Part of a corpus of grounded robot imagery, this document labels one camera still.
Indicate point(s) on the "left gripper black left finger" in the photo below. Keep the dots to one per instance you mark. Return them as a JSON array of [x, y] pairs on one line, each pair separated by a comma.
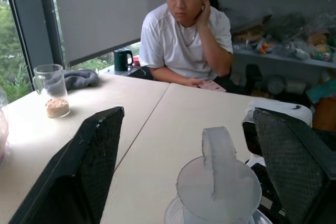
[[76, 171]]

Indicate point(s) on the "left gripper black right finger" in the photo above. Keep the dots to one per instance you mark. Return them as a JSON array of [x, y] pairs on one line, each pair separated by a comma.
[[294, 166]]

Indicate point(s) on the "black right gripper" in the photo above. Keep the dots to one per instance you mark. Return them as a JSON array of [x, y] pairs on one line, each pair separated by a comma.
[[251, 137]]

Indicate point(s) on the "frosted clear jar lid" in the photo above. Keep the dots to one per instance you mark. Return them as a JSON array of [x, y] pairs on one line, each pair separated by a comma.
[[218, 187]]

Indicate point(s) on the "pink phone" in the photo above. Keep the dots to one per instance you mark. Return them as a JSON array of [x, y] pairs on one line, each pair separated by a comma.
[[214, 86]]

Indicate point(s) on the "glass cup with beige granules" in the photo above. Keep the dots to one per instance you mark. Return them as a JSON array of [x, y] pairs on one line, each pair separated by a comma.
[[53, 95]]

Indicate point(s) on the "person's right hand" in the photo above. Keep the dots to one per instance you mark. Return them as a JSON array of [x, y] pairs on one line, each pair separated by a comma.
[[195, 83]]

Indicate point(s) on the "person's left hand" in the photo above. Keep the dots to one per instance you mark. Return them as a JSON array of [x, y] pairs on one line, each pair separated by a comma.
[[204, 15]]

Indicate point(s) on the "white cloth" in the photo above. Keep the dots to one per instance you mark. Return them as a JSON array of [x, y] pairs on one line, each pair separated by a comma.
[[281, 111]]

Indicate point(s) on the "orange cardboard box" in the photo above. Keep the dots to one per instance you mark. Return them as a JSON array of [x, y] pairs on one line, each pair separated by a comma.
[[325, 115]]

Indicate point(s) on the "white tape roll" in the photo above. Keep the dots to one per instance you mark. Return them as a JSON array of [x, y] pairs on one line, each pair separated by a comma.
[[296, 86], [276, 85]]

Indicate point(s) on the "teal cardboard box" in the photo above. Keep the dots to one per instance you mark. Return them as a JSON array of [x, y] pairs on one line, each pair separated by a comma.
[[323, 90]]

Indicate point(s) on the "clear plastic bottle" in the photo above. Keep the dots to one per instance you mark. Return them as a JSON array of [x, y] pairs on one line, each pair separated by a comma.
[[3, 129]]

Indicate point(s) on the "grey towel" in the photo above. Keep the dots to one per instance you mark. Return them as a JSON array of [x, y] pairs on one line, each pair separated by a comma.
[[80, 78]]

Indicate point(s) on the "black office chair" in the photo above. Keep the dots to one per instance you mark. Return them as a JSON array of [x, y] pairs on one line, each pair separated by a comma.
[[253, 77]]

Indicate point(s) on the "grey storage shelf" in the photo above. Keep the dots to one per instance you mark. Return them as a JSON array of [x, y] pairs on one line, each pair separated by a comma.
[[283, 58]]

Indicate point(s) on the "yellow green toy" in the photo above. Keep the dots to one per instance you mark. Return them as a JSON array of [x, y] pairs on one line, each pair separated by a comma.
[[321, 52]]

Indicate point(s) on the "dark green electric kettle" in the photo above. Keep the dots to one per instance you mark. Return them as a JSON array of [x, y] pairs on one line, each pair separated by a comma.
[[120, 60]]

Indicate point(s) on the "red box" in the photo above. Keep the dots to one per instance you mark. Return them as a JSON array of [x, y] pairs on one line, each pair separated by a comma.
[[136, 61]]

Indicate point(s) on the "person in white t-shirt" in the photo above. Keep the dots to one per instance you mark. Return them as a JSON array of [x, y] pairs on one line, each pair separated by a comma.
[[170, 43]]

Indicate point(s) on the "grey roller blind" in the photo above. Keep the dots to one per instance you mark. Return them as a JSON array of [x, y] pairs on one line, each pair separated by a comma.
[[105, 11]]

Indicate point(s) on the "dark window frame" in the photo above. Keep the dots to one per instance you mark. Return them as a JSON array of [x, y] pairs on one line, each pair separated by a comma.
[[34, 16]]

